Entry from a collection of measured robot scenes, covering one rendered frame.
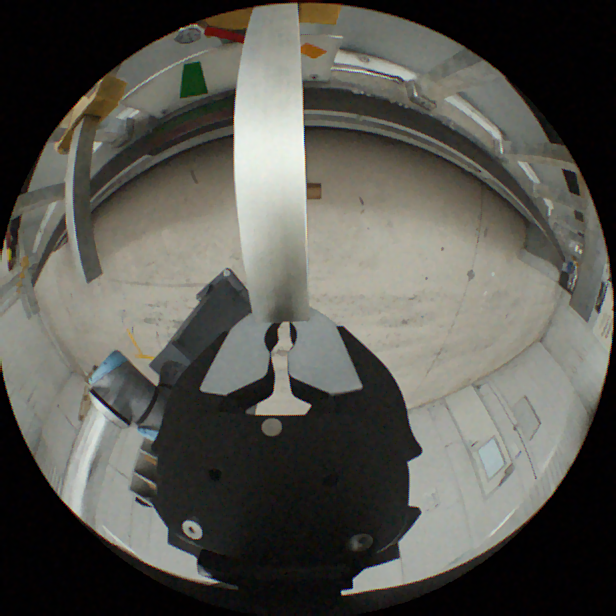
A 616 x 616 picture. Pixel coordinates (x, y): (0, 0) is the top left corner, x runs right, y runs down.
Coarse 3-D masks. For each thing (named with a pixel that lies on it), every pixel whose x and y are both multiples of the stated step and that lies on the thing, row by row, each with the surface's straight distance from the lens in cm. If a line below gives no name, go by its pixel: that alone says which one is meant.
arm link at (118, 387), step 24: (120, 360) 57; (96, 384) 58; (120, 384) 55; (144, 384) 58; (96, 408) 58; (120, 408) 55; (144, 408) 57; (96, 432) 57; (72, 456) 62; (96, 456) 59; (72, 480) 63; (96, 480) 62; (72, 504) 67; (96, 504) 68
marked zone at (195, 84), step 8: (184, 64) 28; (192, 64) 28; (200, 64) 29; (184, 72) 29; (192, 72) 30; (200, 72) 30; (184, 80) 31; (192, 80) 31; (200, 80) 31; (184, 88) 32; (192, 88) 32; (200, 88) 32; (184, 96) 34; (192, 96) 34
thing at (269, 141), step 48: (288, 48) 13; (240, 96) 10; (288, 96) 10; (240, 144) 9; (288, 144) 8; (240, 192) 8; (288, 192) 8; (240, 240) 8; (288, 240) 8; (288, 288) 8
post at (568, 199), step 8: (536, 184) 76; (536, 192) 75; (544, 192) 74; (552, 192) 74; (560, 192) 74; (568, 192) 73; (552, 200) 76; (560, 200) 73; (568, 200) 73; (576, 200) 73; (584, 200) 73; (576, 208) 74; (584, 208) 72
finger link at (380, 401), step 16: (352, 336) 9; (352, 352) 8; (368, 352) 8; (368, 368) 7; (384, 368) 8; (368, 384) 7; (384, 384) 7; (336, 400) 6; (352, 400) 6; (368, 400) 7; (384, 400) 7; (400, 400) 7; (368, 416) 6; (384, 416) 6; (400, 416) 7; (400, 432) 6; (416, 448) 6; (336, 480) 6
